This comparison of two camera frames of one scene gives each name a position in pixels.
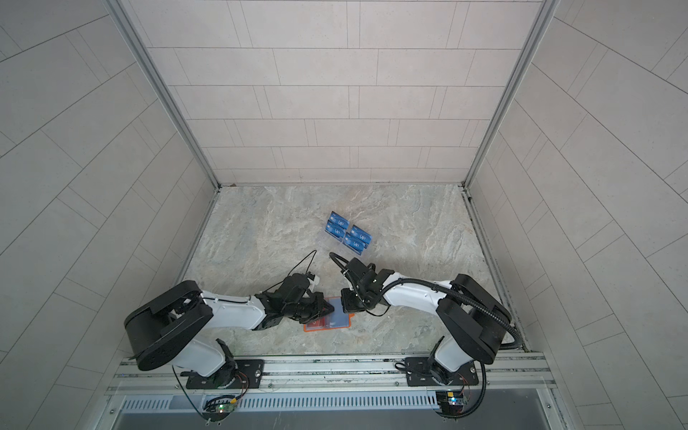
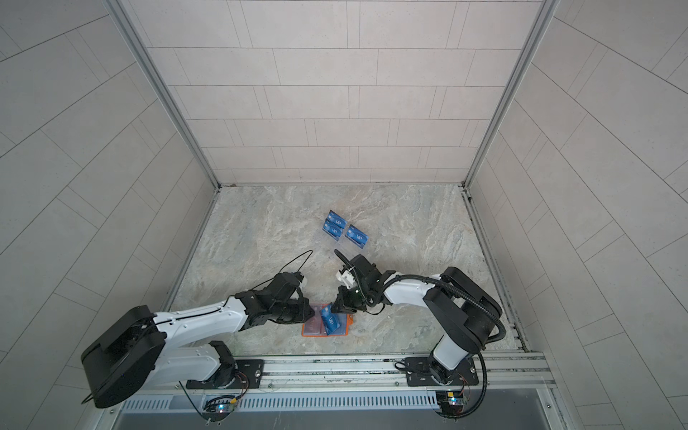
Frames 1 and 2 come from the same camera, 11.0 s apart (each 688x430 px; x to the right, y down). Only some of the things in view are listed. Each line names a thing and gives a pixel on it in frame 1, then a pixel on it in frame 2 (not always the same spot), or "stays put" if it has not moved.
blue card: (361, 234) stays put
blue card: (335, 229) stays put
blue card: (354, 244) -> (330, 320)
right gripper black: (348, 307) stays put
